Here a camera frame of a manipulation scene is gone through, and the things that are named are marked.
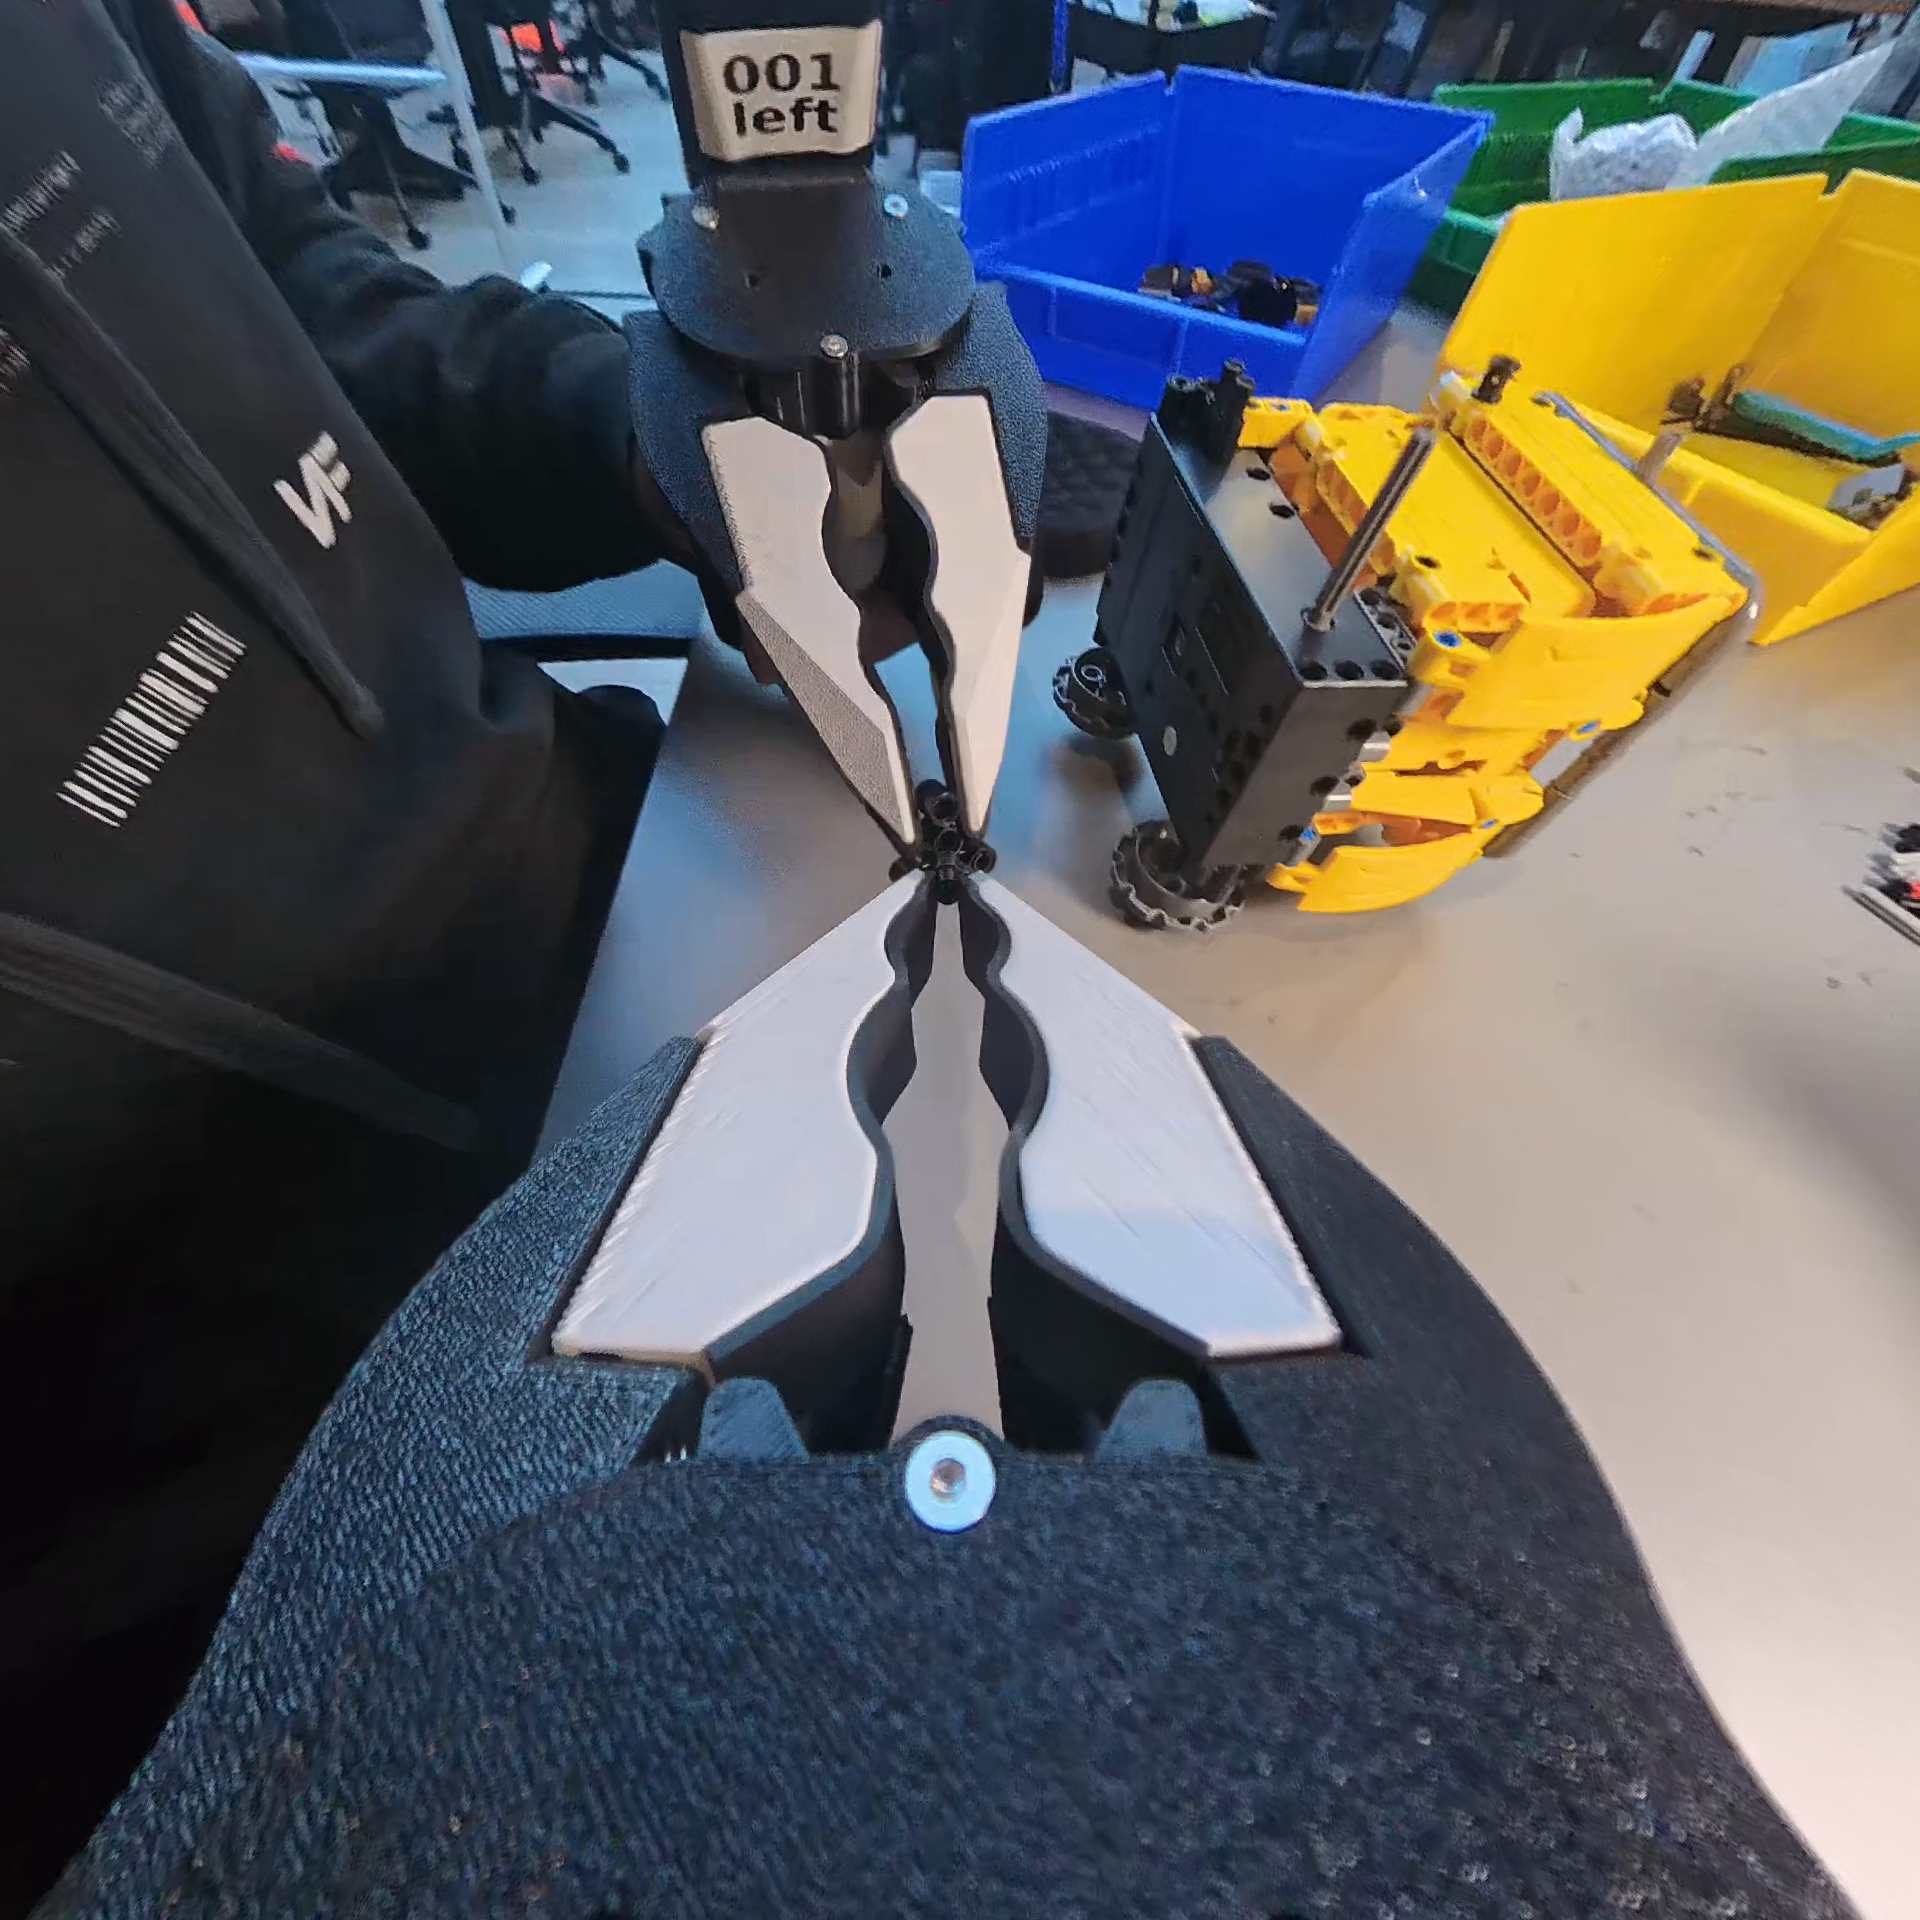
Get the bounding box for small black connector pin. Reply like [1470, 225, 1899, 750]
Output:
[893, 788, 997, 897]

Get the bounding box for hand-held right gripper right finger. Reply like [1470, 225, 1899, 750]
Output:
[961, 879, 1343, 1369]

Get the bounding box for blue plastic bin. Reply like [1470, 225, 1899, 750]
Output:
[961, 67, 1489, 415]

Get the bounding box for person in black hoodie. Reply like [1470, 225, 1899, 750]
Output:
[0, 0, 708, 1920]

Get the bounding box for grey metal axle rod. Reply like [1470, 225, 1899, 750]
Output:
[1300, 360, 1524, 633]

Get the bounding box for small red black parts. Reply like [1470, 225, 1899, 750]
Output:
[1855, 816, 1920, 937]

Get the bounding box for white plastic bag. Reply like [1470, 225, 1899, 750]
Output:
[1546, 30, 1920, 197]

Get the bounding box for black loose parts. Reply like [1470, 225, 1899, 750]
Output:
[1135, 255, 1322, 323]

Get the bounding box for yellow plastic bin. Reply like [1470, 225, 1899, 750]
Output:
[1440, 172, 1920, 647]

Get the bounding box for grey-green tool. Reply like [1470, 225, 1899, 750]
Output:
[1665, 378, 1920, 468]

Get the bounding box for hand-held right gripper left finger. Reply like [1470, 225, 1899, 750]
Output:
[556, 879, 930, 1369]

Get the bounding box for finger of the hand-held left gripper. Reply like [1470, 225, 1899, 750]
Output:
[891, 392, 1029, 829]
[697, 415, 936, 858]

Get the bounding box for green plastic bin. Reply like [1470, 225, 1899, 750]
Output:
[1409, 75, 1920, 317]

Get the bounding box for yellow toy block robot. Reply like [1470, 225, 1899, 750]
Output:
[1057, 353, 1751, 937]

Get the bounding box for grey desk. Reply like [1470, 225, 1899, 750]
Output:
[539, 300, 1920, 1920]

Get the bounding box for black textured pad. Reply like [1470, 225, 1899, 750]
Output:
[1035, 408, 1160, 586]

